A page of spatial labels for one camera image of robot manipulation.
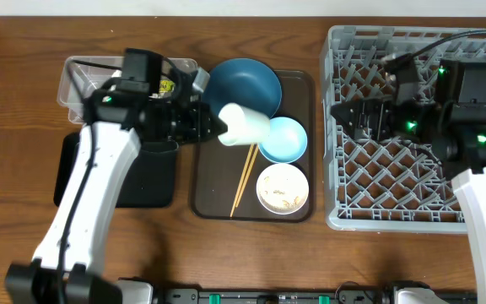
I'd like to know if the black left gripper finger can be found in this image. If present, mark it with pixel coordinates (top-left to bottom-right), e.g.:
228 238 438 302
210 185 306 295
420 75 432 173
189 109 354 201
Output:
202 128 228 142
200 103 223 123

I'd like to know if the wooden chopstick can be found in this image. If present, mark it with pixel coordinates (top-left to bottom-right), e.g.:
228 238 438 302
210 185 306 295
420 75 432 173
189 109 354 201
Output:
229 144 255 218
235 145 259 209

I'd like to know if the grey dishwasher rack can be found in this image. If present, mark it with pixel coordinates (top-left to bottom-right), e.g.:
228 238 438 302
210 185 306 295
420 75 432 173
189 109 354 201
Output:
320 25 486 234

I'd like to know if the white bowl with food scraps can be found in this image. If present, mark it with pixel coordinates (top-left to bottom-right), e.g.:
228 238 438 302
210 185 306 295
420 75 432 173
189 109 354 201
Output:
256 164 310 215

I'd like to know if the dark brown serving tray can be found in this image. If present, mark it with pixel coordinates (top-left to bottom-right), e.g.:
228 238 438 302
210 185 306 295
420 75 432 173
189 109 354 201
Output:
190 70 316 223

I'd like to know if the light blue bowl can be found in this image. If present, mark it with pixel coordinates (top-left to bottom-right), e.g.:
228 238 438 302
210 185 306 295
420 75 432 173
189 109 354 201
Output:
258 117 308 163

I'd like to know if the yellow green snack wrapper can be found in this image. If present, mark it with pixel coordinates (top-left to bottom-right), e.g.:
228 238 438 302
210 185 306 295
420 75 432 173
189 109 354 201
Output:
159 79 176 94

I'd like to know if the dark blue plate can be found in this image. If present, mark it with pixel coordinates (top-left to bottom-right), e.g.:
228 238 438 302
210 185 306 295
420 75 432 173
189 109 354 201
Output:
202 58 282 117

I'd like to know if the clear plastic bin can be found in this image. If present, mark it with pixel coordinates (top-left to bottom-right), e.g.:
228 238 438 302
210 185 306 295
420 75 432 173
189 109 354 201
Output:
57 56 175 124

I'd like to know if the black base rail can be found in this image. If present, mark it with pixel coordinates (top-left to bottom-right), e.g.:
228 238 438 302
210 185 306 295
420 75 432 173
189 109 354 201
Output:
116 278 480 304

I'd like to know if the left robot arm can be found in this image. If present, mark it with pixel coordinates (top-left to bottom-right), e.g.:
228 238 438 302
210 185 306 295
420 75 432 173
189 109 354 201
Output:
5 79 226 303

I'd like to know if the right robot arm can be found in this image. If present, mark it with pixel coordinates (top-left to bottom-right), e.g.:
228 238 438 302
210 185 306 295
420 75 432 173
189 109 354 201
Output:
331 56 486 303

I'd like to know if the white cup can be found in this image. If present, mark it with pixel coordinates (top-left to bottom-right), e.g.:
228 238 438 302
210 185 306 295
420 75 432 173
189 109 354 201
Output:
218 103 271 146

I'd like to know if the black plastic tray bin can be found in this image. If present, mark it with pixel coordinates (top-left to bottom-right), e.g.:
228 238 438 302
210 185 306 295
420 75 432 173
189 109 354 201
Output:
53 132 179 209

